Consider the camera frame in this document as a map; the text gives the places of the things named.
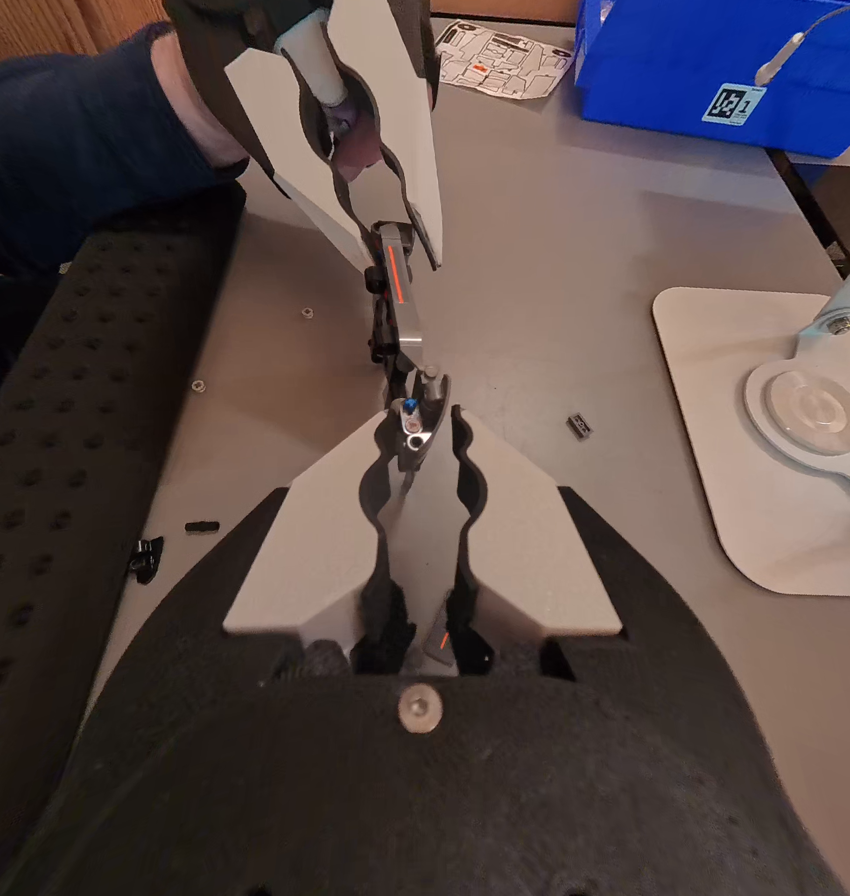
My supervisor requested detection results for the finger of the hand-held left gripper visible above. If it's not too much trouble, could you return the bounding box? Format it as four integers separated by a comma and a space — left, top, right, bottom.
225, 50, 371, 274
324, 0, 443, 270

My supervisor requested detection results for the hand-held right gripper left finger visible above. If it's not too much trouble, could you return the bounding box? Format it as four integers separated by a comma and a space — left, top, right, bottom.
223, 408, 415, 673

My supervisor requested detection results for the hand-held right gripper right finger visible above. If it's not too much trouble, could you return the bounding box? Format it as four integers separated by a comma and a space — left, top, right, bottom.
451, 405, 622, 669

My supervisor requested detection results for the grey black lego technic model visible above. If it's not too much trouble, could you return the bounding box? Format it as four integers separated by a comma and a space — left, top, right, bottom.
364, 220, 454, 484

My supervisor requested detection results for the person's left forearm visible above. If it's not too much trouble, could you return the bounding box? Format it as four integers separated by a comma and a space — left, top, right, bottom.
0, 21, 188, 281

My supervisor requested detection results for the grey orange-striped lego tile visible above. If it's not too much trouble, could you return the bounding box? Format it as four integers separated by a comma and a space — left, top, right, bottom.
421, 609, 457, 666

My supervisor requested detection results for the black lego connector piece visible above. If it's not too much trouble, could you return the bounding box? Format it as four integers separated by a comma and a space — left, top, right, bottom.
129, 535, 165, 585

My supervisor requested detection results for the person's left hand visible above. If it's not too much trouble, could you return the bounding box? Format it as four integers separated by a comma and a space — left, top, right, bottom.
152, 38, 387, 184

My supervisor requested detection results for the white printed sticker sheet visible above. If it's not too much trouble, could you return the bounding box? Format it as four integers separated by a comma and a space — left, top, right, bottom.
435, 20, 578, 101

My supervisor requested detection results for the wooden cabinet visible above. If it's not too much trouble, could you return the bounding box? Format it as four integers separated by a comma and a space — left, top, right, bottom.
0, 0, 170, 65

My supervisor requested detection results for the white base book stand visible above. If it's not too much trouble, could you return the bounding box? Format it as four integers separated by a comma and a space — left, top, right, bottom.
651, 0, 850, 597

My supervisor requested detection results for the blue storage bin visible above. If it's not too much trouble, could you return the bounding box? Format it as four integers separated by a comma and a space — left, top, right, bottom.
574, 0, 850, 161

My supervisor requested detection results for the black perforated foam mat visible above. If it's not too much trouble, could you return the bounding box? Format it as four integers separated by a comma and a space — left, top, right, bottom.
0, 178, 247, 792

